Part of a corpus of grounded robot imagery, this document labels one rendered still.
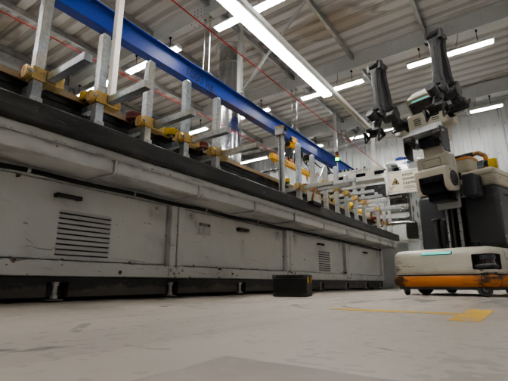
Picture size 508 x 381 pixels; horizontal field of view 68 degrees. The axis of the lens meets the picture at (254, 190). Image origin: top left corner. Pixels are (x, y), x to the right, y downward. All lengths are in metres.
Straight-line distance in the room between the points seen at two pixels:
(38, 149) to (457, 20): 8.11
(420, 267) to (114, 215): 1.84
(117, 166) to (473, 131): 11.39
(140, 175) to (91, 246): 0.39
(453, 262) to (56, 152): 2.15
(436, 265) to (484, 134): 9.94
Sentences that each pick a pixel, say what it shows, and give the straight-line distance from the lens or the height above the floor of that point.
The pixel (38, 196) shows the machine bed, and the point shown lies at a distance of 1.79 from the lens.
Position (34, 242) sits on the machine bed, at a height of 0.23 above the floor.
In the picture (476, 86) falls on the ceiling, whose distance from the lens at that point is 11.54.
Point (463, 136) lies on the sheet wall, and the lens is 12.42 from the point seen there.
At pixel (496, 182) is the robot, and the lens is 2.87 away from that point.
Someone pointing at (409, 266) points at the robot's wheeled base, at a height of 0.18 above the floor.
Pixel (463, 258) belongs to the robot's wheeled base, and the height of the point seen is 0.21.
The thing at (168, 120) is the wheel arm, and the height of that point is 0.80.
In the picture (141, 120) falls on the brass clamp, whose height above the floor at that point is 0.80.
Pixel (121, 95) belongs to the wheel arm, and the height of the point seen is 0.81.
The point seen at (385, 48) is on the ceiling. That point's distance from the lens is 8.95.
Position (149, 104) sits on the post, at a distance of 1.90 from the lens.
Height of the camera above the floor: 0.08
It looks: 14 degrees up
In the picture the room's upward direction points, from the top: straight up
